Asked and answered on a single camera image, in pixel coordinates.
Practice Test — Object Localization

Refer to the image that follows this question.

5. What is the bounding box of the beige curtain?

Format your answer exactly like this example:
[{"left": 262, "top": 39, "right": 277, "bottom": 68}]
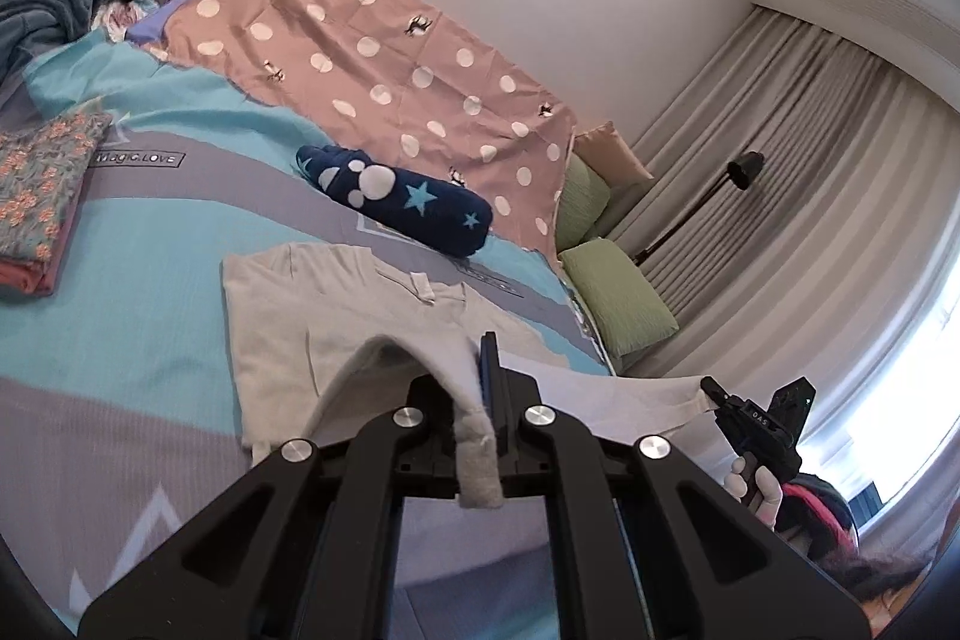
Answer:
[{"left": 598, "top": 3, "right": 960, "bottom": 507}]

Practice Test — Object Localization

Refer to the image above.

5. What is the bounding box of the light grey t-shirt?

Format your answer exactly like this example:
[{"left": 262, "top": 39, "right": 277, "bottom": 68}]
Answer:
[{"left": 220, "top": 240, "right": 724, "bottom": 512}]

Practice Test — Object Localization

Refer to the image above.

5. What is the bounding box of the black floor lamp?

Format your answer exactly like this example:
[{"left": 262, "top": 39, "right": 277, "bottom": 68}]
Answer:
[{"left": 633, "top": 149, "right": 766, "bottom": 266}]

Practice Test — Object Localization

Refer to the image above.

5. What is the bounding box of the folded floral clothes stack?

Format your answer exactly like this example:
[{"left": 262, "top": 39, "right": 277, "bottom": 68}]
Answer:
[{"left": 0, "top": 110, "right": 112, "bottom": 296}]

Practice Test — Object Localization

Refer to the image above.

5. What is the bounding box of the green back pillow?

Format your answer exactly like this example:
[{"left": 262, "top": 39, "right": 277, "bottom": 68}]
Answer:
[{"left": 555, "top": 152, "right": 612, "bottom": 252}]

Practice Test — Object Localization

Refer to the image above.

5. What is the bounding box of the blue grey patterned duvet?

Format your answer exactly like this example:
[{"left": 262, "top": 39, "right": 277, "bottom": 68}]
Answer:
[{"left": 2, "top": 34, "right": 607, "bottom": 624}]

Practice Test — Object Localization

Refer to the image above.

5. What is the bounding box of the navy star fleece blanket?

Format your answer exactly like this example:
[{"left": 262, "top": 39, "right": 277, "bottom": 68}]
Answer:
[{"left": 295, "top": 145, "right": 493, "bottom": 259}]

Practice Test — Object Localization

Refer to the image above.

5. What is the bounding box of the tan pillow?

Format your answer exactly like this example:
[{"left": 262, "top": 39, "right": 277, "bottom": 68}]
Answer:
[{"left": 573, "top": 122, "right": 654, "bottom": 187}]

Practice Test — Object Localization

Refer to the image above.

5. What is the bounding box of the green front pillow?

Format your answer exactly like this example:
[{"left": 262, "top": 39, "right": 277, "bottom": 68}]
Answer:
[{"left": 560, "top": 239, "right": 679, "bottom": 360}]

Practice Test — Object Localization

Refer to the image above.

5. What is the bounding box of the right white gloved hand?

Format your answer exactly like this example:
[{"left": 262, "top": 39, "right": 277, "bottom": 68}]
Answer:
[{"left": 722, "top": 456, "right": 784, "bottom": 530}]

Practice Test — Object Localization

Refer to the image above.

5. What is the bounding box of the dark blue fleece blanket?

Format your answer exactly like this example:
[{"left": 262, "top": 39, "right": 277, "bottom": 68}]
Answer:
[{"left": 0, "top": 0, "right": 103, "bottom": 81}]

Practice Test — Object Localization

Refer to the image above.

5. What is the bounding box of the green pillow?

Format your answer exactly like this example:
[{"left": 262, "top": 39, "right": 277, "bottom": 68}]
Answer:
[
  {"left": 560, "top": 239, "right": 679, "bottom": 360},
  {"left": 555, "top": 152, "right": 612, "bottom": 252}
]

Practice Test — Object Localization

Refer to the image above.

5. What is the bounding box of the pink polka dot sheet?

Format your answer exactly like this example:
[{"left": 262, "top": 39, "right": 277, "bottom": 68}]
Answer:
[{"left": 163, "top": 0, "right": 576, "bottom": 260}]

